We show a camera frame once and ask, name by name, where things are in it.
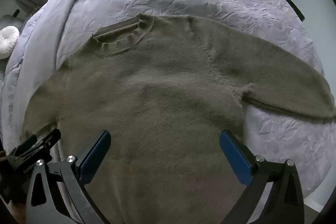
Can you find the plain lilac bed sheet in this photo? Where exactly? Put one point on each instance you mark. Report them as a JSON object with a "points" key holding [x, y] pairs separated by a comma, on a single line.
{"points": [[65, 8]]}

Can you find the small black device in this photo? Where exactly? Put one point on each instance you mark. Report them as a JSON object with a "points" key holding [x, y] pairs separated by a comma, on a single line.
{"points": [[16, 13]]}

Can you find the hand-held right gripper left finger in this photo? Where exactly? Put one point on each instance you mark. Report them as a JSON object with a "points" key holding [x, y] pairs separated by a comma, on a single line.
{"points": [[95, 153]]}

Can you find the black bar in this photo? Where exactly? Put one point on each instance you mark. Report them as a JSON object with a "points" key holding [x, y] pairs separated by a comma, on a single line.
{"points": [[288, 2]]}

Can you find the white round pleated cushion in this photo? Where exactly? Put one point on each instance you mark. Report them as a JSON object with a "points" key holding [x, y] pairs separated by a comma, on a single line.
{"points": [[8, 40]]}

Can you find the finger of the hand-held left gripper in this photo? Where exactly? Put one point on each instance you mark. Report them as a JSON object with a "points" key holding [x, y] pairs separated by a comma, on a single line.
{"points": [[50, 137], [25, 146]]}

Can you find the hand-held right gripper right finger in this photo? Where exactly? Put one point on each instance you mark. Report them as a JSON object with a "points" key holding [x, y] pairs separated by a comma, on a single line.
{"points": [[235, 158]]}

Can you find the olive brown knit sweater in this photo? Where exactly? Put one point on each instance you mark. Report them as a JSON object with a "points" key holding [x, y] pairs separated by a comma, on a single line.
{"points": [[157, 95]]}

